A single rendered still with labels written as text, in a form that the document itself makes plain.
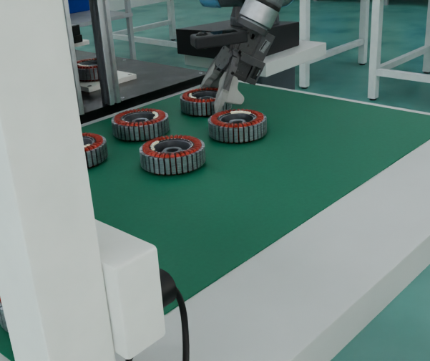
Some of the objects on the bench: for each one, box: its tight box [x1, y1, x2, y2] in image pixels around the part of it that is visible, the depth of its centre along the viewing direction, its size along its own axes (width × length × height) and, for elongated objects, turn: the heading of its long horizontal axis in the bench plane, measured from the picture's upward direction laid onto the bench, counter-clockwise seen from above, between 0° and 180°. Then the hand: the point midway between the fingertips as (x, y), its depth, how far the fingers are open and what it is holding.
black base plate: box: [75, 49, 207, 125], centre depth 162 cm, size 47×64×2 cm
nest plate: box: [79, 71, 137, 92], centre depth 155 cm, size 15×15×1 cm
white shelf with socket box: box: [0, 0, 190, 361], centre depth 59 cm, size 35×37×46 cm
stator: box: [180, 87, 232, 117], centre depth 134 cm, size 11×11×4 cm
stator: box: [112, 108, 170, 142], centre depth 122 cm, size 11×11×4 cm
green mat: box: [0, 82, 430, 361], centre depth 108 cm, size 94×61×1 cm, turn 145°
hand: (204, 105), depth 134 cm, fingers open, 14 cm apart
